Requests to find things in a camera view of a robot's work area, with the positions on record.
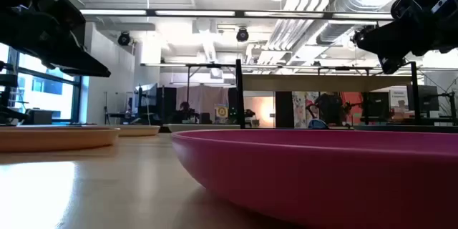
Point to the white printed sign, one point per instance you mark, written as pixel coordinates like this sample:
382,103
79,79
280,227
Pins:
398,96

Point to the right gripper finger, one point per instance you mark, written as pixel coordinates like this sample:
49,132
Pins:
393,46

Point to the dark box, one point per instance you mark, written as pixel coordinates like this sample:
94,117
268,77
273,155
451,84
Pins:
39,116

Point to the person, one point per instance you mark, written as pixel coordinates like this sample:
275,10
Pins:
185,109

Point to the blue rounded object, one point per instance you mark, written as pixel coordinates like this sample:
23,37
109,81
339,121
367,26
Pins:
316,124

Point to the yellow round sign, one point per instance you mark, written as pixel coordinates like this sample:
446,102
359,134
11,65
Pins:
221,111

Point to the computer monitor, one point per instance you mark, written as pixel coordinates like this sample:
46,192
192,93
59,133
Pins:
146,94

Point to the long ceiling light strip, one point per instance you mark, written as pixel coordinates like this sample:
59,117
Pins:
193,13

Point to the magenta plate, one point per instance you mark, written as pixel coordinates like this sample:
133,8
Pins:
304,171

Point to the black cabinet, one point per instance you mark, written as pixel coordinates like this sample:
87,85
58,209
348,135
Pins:
284,109

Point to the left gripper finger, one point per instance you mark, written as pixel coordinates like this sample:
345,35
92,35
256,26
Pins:
75,61

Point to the small orange plate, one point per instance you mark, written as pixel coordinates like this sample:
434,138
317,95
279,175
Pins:
139,131

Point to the wooden shelf with black legs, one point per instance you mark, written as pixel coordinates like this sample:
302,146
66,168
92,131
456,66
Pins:
322,83

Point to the flowered curtain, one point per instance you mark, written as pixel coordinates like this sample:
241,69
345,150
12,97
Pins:
300,109

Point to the black metal gantry frame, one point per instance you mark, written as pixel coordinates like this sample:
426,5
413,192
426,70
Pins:
200,66

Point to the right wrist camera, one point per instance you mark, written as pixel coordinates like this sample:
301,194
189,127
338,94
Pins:
442,3

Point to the black spot lamp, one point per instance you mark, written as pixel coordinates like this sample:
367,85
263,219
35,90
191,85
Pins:
124,38
242,35
356,36

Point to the dark monitor on stand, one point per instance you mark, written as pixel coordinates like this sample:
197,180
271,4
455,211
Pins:
427,98

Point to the large window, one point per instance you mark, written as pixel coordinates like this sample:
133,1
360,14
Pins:
46,96

